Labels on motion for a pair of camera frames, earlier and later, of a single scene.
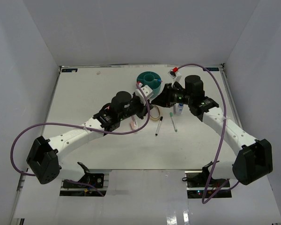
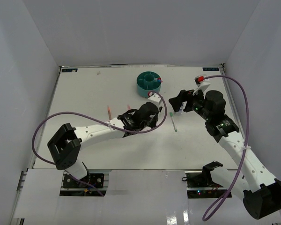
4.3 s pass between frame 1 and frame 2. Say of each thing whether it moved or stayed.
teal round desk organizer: stayed
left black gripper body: moved
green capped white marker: stayed
